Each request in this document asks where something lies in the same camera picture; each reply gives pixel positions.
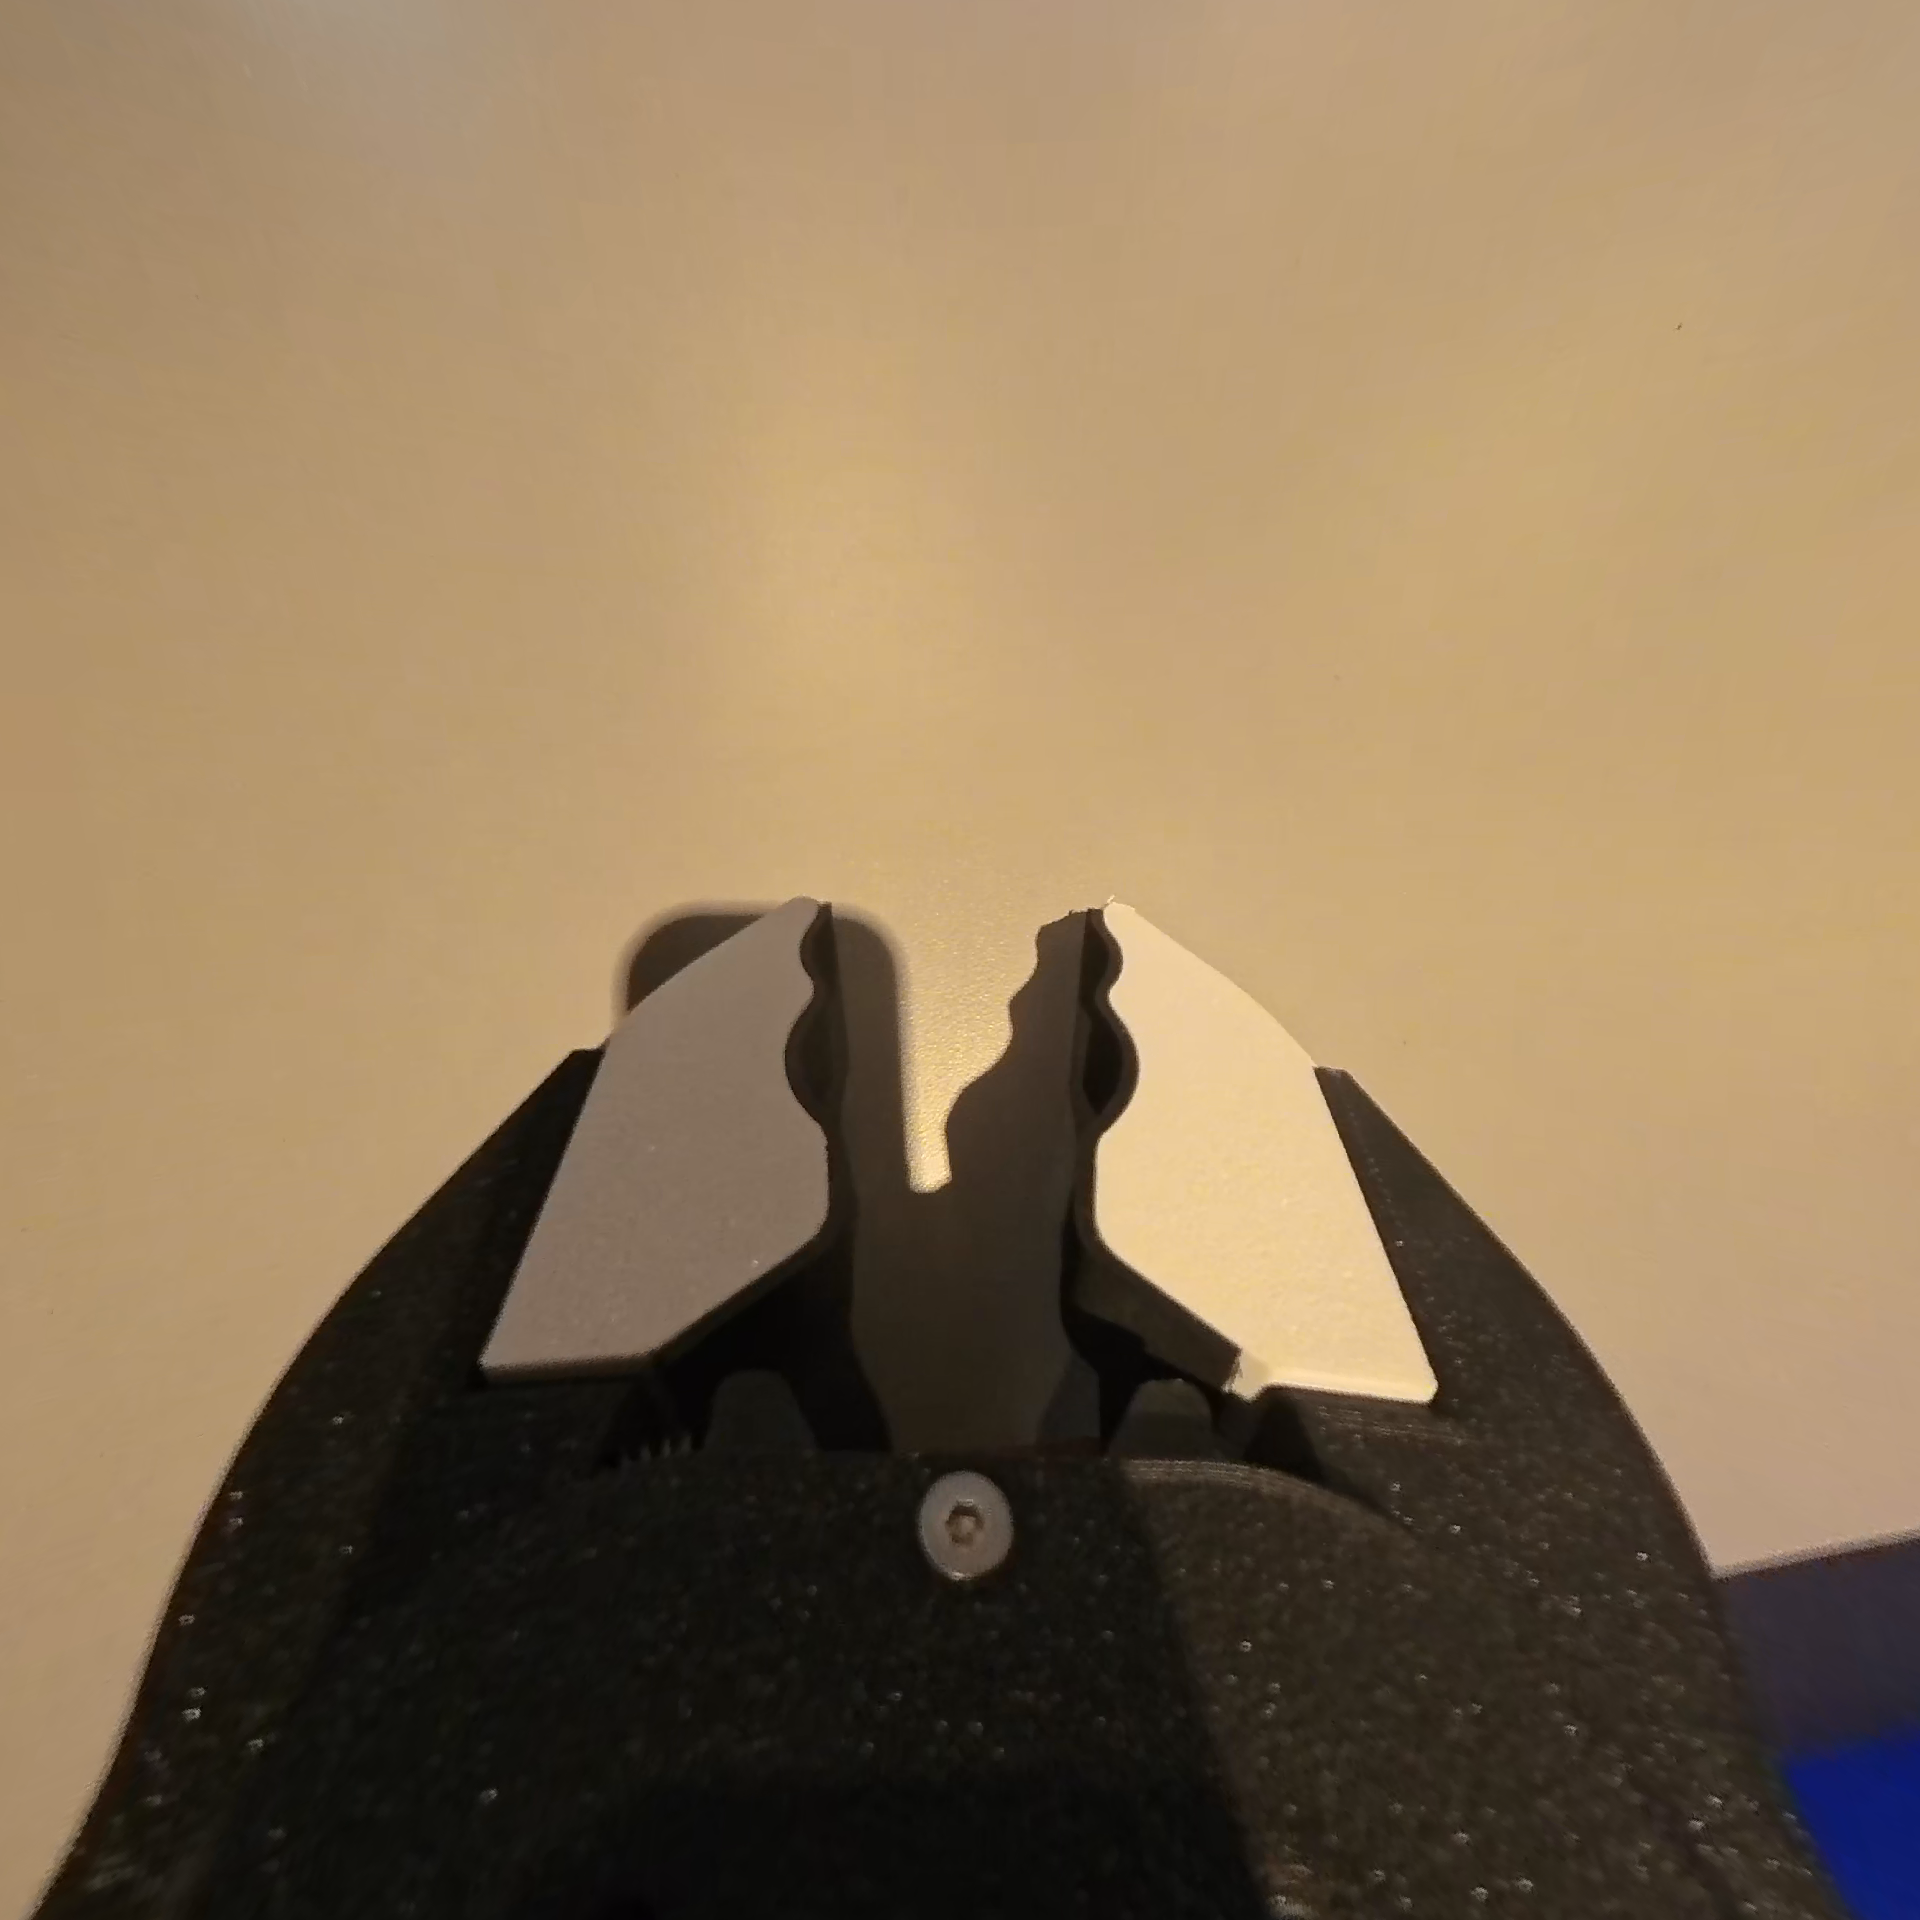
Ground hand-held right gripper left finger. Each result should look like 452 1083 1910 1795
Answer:
479 897 846 1390

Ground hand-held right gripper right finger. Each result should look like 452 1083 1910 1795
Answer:
1067 897 1441 1412

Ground blue plastic bin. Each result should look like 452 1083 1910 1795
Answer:
1715 1529 1920 1920

